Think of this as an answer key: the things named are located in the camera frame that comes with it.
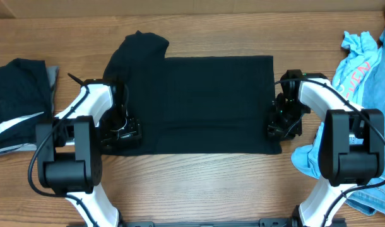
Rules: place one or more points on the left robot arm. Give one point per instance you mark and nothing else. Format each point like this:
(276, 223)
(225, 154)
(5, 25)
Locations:
(68, 159)

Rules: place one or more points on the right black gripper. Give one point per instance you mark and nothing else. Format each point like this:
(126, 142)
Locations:
(278, 127)

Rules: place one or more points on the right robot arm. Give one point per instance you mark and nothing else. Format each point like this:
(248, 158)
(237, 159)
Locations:
(351, 152)

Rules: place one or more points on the light blue t-shirt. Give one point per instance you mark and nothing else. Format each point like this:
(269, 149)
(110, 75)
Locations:
(349, 80)

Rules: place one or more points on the black t-shirt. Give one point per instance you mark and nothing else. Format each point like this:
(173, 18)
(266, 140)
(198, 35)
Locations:
(194, 104)

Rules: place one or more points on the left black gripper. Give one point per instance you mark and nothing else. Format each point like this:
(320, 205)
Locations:
(134, 130)

